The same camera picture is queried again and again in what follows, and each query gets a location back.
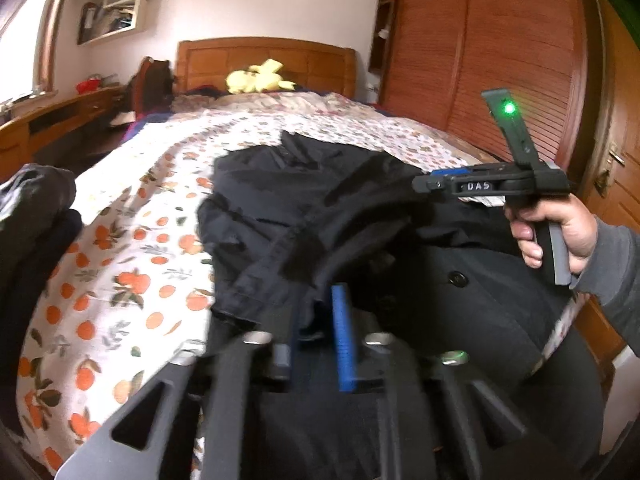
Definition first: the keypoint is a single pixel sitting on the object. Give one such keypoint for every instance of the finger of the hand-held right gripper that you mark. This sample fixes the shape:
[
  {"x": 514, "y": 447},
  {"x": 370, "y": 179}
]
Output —
[
  {"x": 432, "y": 184},
  {"x": 450, "y": 172}
]

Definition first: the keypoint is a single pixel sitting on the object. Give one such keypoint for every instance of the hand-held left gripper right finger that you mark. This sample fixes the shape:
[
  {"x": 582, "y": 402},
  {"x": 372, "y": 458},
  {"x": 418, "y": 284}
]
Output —
[{"x": 345, "y": 340}]

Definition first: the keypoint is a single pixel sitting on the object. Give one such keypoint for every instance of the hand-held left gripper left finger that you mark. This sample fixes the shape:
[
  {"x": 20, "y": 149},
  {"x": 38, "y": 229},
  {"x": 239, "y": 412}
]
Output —
[{"x": 225, "y": 400}]

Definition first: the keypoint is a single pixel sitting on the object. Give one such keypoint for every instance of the black double-breasted coat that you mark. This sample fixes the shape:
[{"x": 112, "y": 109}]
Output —
[{"x": 475, "y": 260}]

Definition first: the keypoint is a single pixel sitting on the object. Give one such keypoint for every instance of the person's right forearm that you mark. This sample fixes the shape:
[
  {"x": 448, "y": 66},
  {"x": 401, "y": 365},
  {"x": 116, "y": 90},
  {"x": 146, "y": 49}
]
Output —
[{"x": 615, "y": 270}]

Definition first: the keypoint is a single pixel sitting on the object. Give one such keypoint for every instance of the pile of dark clothes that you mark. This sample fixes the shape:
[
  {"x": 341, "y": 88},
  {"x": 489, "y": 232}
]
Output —
[{"x": 35, "y": 200}]

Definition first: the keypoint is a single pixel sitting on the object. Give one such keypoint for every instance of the person's right hand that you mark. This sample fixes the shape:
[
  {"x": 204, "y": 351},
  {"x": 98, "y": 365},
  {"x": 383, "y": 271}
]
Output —
[{"x": 575, "y": 230}]

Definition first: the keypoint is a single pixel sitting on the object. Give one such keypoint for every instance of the wooden door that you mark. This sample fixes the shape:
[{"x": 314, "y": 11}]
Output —
[{"x": 622, "y": 110}]

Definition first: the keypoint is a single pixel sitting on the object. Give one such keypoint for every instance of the wooden louvered wardrobe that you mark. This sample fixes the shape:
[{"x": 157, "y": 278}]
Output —
[{"x": 475, "y": 35}]

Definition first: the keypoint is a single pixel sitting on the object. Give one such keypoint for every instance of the bed with orange-print sheet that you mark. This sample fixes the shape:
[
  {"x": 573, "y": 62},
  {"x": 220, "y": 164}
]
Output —
[{"x": 125, "y": 270}]

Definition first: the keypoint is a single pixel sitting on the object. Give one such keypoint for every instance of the floral quilt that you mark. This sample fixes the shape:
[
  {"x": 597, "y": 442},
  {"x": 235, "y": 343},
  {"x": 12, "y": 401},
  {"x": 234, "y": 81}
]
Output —
[{"x": 280, "y": 102}]

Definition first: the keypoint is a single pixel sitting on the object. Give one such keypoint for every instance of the wooden bed headboard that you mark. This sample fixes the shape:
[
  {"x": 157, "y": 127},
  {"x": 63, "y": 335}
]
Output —
[{"x": 300, "y": 60}]

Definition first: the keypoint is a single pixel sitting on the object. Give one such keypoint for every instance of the yellow plush toy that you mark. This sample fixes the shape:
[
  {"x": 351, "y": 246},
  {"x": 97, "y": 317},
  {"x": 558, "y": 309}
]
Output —
[{"x": 255, "y": 80}]

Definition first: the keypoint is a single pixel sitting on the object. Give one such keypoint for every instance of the black backpack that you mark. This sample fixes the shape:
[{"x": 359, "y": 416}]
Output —
[{"x": 150, "y": 95}]

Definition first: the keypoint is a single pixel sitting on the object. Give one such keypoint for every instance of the wooden chair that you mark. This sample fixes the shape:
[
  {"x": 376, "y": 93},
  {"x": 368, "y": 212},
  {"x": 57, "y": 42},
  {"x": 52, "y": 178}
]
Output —
[{"x": 146, "y": 62}]

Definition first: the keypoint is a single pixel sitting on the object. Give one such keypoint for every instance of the long wooden desk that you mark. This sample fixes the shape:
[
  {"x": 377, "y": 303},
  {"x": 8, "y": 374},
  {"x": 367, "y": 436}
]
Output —
[{"x": 60, "y": 110}]

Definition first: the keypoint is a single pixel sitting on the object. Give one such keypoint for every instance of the red bowl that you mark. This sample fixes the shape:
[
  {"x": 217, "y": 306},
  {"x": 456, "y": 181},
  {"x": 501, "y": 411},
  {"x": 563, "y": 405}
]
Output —
[{"x": 89, "y": 86}]

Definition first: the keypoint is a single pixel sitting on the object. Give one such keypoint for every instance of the black file binder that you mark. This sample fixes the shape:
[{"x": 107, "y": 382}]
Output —
[{"x": 87, "y": 25}]

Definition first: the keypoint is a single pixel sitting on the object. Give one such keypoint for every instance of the wooden framed window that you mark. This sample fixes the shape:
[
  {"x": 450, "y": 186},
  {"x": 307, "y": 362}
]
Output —
[{"x": 20, "y": 50}]

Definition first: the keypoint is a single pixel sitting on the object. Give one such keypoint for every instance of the white wall shelf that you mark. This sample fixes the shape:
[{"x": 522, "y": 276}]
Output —
[{"x": 140, "y": 15}]

